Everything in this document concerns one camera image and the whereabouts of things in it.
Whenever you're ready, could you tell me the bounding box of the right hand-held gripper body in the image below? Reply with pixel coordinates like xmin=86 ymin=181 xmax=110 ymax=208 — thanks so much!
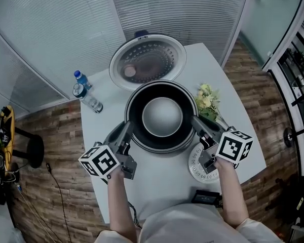
xmin=199 ymin=127 xmax=254 ymax=175

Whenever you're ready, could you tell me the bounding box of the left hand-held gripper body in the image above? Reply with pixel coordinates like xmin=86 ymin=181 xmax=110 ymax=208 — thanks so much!
xmin=78 ymin=142 xmax=137 ymax=181

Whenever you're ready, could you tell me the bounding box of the dark pot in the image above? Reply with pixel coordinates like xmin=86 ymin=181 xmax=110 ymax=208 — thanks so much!
xmin=126 ymin=80 xmax=199 ymax=148

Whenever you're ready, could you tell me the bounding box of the white steamer tray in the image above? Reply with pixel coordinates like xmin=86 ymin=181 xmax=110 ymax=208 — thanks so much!
xmin=188 ymin=144 xmax=220 ymax=184

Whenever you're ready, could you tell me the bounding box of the dark blue rice cooker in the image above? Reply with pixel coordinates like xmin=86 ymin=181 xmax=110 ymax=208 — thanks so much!
xmin=108 ymin=29 xmax=200 ymax=154

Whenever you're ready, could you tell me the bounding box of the person's left forearm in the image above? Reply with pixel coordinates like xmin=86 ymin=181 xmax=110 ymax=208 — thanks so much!
xmin=107 ymin=172 xmax=137 ymax=237

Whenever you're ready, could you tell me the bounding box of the person's right forearm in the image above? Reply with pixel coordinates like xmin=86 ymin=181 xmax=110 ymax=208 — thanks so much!
xmin=216 ymin=166 xmax=250 ymax=229

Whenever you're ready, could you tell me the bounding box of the person's right hand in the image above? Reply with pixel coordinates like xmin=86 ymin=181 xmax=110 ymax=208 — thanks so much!
xmin=214 ymin=158 xmax=236 ymax=172

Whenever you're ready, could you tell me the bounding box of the person's left hand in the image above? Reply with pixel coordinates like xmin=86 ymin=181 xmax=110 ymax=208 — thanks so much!
xmin=110 ymin=165 xmax=125 ymax=179

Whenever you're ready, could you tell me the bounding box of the yellow artificial flower bunch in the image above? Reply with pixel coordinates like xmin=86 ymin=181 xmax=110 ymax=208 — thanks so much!
xmin=194 ymin=83 xmax=229 ymax=129

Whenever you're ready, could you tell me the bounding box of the clear water bottle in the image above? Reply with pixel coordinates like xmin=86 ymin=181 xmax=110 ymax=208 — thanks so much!
xmin=72 ymin=83 xmax=104 ymax=114

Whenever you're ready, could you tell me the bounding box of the black round wheel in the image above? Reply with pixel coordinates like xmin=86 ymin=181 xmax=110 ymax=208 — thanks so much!
xmin=283 ymin=127 xmax=294 ymax=148

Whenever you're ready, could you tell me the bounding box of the black waist device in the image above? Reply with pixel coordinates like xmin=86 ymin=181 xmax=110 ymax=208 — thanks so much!
xmin=192 ymin=190 xmax=222 ymax=207

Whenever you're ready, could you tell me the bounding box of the blue drink bottle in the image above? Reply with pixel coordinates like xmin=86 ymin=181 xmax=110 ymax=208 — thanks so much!
xmin=73 ymin=70 xmax=94 ymax=91

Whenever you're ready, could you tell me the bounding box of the black equipment with yellow tag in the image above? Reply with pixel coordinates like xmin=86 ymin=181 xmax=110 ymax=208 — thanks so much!
xmin=265 ymin=171 xmax=304 ymax=237

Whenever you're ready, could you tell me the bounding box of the black metal rack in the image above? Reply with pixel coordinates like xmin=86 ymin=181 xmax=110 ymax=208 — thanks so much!
xmin=262 ymin=16 xmax=304 ymax=177

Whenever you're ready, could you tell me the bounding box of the person's white shirt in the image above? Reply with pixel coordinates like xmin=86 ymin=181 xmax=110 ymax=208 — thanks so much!
xmin=95 ymin=203 xmax=284 ymax=243

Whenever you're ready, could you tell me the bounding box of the round yellow side table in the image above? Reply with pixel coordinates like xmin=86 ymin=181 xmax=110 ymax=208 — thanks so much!
xmin=0 ymin=105 xmax=45 ymax=178

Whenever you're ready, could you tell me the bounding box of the black power adapter cable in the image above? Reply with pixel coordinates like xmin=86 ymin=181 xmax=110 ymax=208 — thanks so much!
xmin=46 ymin=163 xmax=74 ymax=243

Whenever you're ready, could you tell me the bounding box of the black waist cable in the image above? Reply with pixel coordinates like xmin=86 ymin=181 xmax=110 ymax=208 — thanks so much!
xmin=128 ymin=200 xmax=142 ymax=229

